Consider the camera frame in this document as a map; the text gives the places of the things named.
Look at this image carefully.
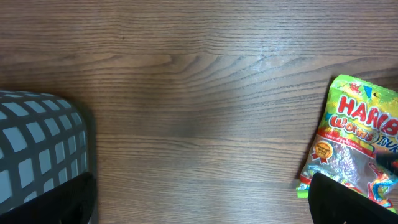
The grey plastic shopping basket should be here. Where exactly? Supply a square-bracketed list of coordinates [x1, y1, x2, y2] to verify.
[1, 90, 90, 213]

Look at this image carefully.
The green Haribo candy bag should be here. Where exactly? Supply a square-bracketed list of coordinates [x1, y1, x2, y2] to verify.
[296, 75, 397, 211]

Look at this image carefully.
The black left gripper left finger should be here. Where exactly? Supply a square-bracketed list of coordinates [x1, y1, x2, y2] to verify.
[1, 172, 96, 224]

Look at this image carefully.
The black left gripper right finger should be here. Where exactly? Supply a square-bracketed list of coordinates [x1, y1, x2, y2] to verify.
[308, 173, 397, 224]

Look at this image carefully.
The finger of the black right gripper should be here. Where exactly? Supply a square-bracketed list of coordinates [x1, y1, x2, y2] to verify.
[375, 151, 397, 174]

